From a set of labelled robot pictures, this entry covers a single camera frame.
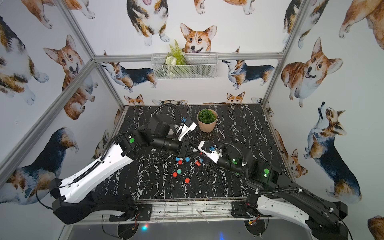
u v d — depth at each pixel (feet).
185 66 2.85
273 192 1.41
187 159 3.04
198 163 2.95
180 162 2.98
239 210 2.40
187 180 2.76
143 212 2.42
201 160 2.94
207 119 3.24
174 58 2.68
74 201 1.29
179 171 2.89
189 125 1.84
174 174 2.83
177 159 3.03
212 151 1.60
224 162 1.70
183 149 1.70
